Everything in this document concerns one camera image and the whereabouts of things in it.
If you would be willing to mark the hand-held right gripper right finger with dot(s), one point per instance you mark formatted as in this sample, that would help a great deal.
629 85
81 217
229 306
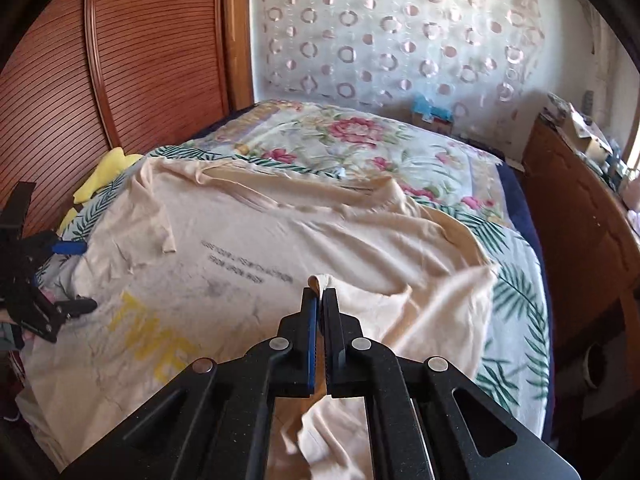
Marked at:
329 350

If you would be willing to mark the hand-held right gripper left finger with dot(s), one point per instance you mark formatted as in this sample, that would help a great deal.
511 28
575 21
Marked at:
311 345

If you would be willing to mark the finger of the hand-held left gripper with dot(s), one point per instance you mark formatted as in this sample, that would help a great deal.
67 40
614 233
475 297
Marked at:
69 248
75 306

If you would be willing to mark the beige t-shirt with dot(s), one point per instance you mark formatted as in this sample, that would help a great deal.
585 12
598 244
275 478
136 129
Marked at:
240 240

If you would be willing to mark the yellow cloth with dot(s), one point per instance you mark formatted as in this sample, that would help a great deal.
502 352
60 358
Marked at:
105 172

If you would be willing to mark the leaf print bed sheet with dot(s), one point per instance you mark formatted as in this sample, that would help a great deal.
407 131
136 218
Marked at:
520 310

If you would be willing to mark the floral quilt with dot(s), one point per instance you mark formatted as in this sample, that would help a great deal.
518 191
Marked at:
350 145

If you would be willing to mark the wooden headboard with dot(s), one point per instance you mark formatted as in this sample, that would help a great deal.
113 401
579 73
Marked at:
125 50

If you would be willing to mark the blue box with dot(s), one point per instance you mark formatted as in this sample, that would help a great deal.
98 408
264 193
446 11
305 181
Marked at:
432 112

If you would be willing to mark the white cup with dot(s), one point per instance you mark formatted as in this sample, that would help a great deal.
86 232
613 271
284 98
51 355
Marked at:
594 365

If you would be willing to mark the wooden cabinet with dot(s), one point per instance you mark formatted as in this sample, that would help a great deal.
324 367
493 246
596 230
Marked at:
575 230

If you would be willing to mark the white curtain with circles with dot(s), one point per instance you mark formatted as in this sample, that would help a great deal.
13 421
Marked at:
400 35

